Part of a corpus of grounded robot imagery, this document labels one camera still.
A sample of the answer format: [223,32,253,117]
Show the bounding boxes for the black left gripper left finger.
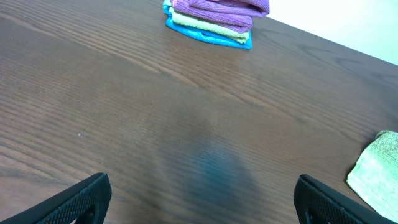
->
[1,172,112,224]

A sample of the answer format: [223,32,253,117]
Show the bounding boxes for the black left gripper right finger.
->
[294,174,396,224]

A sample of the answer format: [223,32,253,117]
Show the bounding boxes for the green microfiber cloth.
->
[346,131,397,222]

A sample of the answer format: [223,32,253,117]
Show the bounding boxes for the blue folded cloth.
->
[162,2,253,50]

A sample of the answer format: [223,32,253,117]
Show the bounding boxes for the light green folded cloth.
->
[162,0,250,44]

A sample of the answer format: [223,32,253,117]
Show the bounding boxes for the purple folded cloth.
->
[170,0,270,34]

